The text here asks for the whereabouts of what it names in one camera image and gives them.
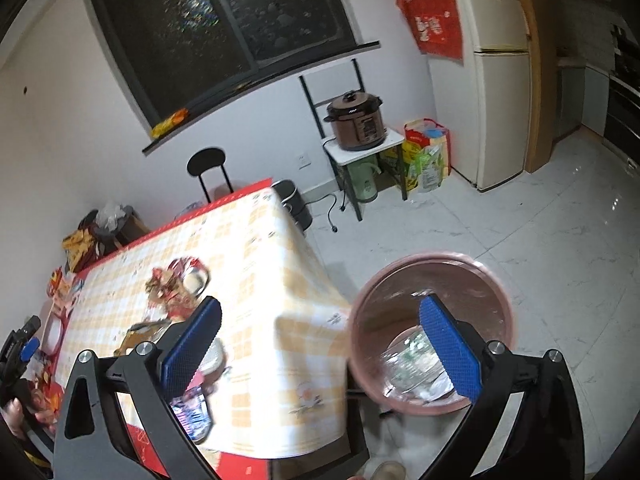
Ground person's shoe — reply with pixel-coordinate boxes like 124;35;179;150
372;461;407;480

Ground orange packet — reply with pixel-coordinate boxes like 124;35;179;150
151;108;191;138

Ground red gold wrapper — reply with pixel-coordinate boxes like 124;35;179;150
146;258;187;307

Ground black power cable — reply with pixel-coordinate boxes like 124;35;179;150
305;192;342;235

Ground white box with red rim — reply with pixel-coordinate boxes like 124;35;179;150
40;305;76;357

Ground yellow black snack bag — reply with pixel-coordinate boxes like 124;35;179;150
61;227;98;273

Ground brown cardboard box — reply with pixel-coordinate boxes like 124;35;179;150
120;210;152;247

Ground person's left hand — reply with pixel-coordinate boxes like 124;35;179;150
0;397;24;442

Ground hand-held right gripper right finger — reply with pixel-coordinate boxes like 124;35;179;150
419;294;586;480

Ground black window sill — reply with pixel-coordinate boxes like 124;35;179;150
141;40;381;156

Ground person's left forearm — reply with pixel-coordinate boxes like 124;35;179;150
0;427;53;480

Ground white refrigerator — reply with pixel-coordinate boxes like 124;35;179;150
427;0;533;193

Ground brown round trash bin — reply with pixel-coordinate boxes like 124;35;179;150
348;254;516;417

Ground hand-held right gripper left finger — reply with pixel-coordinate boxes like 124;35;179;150
52;296;223;480

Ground orange small box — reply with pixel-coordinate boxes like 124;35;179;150
47;267;83;307

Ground blue white snack packet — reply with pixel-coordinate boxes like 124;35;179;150
170;387;213;445

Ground kitchen cabinets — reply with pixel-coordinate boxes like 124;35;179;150
555;55;613;137

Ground black oven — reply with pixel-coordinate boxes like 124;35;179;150
602;25;640;161

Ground red table underlay cloth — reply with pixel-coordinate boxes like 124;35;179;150
75;177;273;480

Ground flower print plastic packaging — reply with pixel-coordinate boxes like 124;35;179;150
114;319;171;357

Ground clear plastic bottle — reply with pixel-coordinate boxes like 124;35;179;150
382;327;458;403

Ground black round-back chair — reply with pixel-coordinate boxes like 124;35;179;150
187;147;236;205

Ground yellow shopping bag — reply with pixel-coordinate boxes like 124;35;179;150
402;118;451;196

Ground dark window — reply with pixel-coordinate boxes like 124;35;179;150
87;0;358;133

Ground clear plastic bag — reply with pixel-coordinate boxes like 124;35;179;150
95;201;127;233

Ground green electric kettle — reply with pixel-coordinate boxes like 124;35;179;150
346;156;383;204

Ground dark bag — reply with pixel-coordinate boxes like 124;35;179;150
77;207;151;257

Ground table with checkered yellow cloth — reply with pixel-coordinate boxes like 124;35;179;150
52;182;353;461

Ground red hanging bag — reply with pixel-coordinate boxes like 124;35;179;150
396;0;465;63

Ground brown pressure cooker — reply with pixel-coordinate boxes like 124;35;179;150
324;89;388;152

